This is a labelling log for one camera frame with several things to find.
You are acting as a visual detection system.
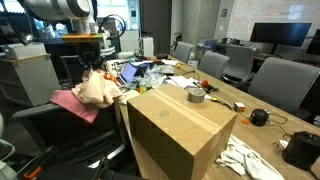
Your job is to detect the white cloth on table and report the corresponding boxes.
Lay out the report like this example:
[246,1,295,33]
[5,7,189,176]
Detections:
[216,135,285,180]

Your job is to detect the peach printed t-shirt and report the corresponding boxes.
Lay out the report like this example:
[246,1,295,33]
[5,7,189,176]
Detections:
[71,69,122,108]

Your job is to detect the clear plastic bags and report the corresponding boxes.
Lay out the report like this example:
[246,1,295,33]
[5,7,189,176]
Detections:
[127,65,167,89]

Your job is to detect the wrist camera yellow-green block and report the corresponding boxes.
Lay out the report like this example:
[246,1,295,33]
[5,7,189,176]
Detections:
[61,33,103,42]

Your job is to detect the grey chair far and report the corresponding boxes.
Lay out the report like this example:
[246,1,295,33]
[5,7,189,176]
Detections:
[172,41,193,63]

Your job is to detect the orange-handled clamp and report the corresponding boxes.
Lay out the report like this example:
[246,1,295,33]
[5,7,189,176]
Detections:
[23,146,57,180]

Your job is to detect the grey chair right near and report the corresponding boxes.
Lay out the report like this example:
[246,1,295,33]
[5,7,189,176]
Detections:
[248,57,320,113]

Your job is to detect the grey chair middle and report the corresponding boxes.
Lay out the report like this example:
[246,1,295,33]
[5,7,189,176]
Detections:
[198,51,229,79]

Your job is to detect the grey duct tape roll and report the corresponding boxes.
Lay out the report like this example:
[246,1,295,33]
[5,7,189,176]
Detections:
[188,88,205,103]

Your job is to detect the rubik's cube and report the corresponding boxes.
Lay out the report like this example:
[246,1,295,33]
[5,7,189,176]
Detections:
[233,102,246,112]

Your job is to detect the cardboard box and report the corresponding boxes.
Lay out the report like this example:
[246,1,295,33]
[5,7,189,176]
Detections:
[127,84,237,180]

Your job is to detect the pink cloth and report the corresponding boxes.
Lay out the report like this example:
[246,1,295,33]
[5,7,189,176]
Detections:
[50,90,99,123]

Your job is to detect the open laptop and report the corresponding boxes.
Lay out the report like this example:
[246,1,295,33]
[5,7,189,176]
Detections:
[116,63,149,87]

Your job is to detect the white cabinet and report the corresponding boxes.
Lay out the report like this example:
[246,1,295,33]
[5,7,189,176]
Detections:
[0,54,61,107]

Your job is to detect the white papers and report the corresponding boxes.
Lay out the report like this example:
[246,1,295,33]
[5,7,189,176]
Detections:
[165,76,196,90]

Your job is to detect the grey office chair foreground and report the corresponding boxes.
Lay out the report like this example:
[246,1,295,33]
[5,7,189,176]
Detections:
[12,103,125,166]

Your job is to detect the orange ball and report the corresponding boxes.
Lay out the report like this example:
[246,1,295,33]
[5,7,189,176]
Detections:
[201,80,208,87]

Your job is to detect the spray bottle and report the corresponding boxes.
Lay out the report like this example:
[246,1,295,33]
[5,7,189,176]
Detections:
[139,75,147,94]

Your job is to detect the black monitor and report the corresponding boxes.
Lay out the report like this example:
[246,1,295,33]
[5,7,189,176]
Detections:
[250,23,311,47]

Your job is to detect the grey chair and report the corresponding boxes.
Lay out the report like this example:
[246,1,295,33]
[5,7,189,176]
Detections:
[248,57,320,113]
[172,41,193,63]
[198,51,229,79]

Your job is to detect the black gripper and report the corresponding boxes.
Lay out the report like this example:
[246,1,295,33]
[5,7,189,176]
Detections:
[78,42,105,70]

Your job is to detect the black round speaker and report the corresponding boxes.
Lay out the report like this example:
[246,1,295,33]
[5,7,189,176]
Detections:
[250,109,269,126]

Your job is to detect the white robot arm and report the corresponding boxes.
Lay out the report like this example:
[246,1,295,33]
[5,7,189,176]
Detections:
[21,0,103,43]

